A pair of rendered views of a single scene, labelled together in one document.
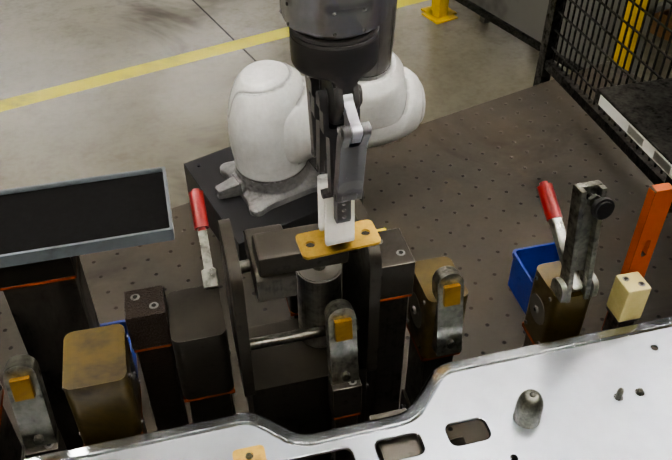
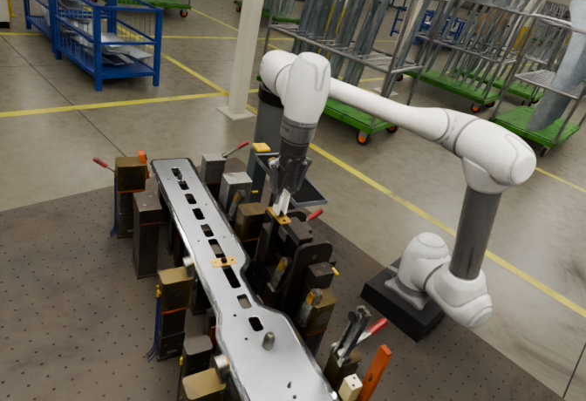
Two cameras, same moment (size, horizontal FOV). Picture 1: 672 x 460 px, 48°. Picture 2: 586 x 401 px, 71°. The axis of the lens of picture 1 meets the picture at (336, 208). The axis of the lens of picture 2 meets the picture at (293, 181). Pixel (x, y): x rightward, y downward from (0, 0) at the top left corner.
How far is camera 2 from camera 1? 96 cm
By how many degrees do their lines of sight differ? 56
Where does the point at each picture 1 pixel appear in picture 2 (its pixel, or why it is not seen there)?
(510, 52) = not seen: outside the picture
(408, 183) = (466, 364)
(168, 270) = (349, 271)
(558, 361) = (303, 362)
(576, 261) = (345, 342)
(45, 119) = not seen: hidden behind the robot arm
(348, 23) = (283, 132)
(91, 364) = (248, 208)
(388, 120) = (449, 301)
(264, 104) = (415, 245)
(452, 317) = (306, 309)
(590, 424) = (269, 370)
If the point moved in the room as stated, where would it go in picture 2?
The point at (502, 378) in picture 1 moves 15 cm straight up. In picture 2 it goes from (286, 337) to (298, 300)
